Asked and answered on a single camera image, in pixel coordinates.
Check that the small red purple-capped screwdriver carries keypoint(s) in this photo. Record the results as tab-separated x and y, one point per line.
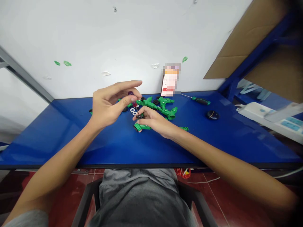
134	104

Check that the person's body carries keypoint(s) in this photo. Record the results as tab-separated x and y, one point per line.
142	201

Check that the green tape scrap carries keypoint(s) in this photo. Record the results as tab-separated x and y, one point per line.
57	63
184	59
67	63

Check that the person's left hand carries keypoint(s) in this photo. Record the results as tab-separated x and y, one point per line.
106	106

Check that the grey metal frame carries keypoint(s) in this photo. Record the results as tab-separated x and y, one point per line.
26	75

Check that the brown cardboard sheet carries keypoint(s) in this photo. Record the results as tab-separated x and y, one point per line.
255	40

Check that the person's right hand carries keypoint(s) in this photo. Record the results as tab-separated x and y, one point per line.
158	124

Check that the black round knob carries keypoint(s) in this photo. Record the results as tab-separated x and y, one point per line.
155	101

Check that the blue metal shelf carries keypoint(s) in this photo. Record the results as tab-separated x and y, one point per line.
251	59

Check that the white power strip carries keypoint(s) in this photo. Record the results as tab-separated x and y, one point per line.
272	118

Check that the white washer rings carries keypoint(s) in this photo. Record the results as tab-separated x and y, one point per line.
133	111

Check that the white plastic strips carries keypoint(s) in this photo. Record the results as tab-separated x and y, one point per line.
253	89

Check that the black round disc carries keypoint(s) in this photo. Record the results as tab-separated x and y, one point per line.
213	115

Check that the white tape remnant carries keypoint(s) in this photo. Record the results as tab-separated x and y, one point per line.
105	73
155	66

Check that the red bag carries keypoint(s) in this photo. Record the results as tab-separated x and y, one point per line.
182	173

